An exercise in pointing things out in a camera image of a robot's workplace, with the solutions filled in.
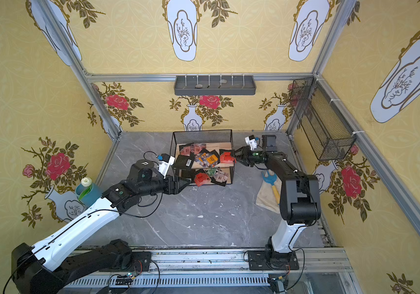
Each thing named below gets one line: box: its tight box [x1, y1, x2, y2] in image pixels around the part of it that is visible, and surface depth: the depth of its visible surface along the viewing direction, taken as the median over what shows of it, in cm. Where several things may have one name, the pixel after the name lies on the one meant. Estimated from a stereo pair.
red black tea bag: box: [219, 148, 237, 164], surface depth 90 cm
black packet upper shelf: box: [173, 153, 196, 170], surface depth 87 cm
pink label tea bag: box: [180, 143, 207, 157], surface depth 92 cm
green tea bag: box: [206, 167, 217, 177], surface depth 102 cm
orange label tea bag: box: [194, 148, 221, 169], surface depth 89 cm
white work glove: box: [255, 176, 283, 214], surface depth 94 cm
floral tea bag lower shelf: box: [213, 169, 229, 183], surface depth 100 cm
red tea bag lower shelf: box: [194, 172, 211, 187], surface depth 100 cm
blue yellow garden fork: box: [262, 170, 281, 205], surface depth 99 cm
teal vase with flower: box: [74, 177, 104, 208], surface depth 70 cm
